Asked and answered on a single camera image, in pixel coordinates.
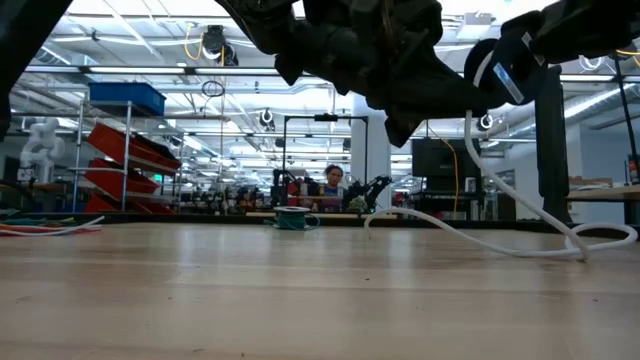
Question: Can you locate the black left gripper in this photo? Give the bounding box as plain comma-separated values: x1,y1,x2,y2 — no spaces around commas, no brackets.
214,0,501,149

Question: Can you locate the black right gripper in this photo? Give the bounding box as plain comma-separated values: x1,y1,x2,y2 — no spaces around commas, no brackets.
499,0,640,66

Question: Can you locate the thick white cord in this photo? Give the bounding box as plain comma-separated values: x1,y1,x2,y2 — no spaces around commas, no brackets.
363,49,640,262

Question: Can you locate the white building column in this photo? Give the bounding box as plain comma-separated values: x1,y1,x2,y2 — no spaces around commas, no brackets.
349,92,394,211

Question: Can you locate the thin black pole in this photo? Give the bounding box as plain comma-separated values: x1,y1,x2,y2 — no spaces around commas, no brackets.
612,49,640,161

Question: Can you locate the person behind robot station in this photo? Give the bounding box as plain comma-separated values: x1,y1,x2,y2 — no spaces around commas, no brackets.
322,163,346,214

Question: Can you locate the wooden top work desk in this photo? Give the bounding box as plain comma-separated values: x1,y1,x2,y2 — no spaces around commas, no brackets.
564,183,640,226

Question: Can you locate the long ceiling light strip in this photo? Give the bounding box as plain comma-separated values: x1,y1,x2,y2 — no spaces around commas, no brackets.
24,63,640,84

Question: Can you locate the blue plastic bin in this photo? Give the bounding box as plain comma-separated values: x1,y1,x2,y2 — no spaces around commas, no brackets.
88,81,167,117

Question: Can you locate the metal shelving rack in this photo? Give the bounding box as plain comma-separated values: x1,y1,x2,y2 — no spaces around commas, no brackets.
69,99,184,215

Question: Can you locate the red slanted shelf bin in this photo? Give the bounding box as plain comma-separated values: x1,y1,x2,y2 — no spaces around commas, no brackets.
83,193,176,215
84,158,160,201
87,122,182,176

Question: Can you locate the yellow hanging cable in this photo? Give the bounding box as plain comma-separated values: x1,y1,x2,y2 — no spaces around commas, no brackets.
428,127,460,215

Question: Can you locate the black camera gantry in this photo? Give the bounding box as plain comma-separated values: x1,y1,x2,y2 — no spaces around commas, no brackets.
281,113,370,211

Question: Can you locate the hanging black cable loop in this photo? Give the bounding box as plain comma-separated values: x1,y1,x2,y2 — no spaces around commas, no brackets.
201,79,227,99

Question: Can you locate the black ceiling cable reel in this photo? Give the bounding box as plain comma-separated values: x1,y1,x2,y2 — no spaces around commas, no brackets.
202,24,240,67

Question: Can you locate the bundle of coloured wires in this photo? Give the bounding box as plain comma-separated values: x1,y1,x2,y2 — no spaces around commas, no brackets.
0,214,106,238

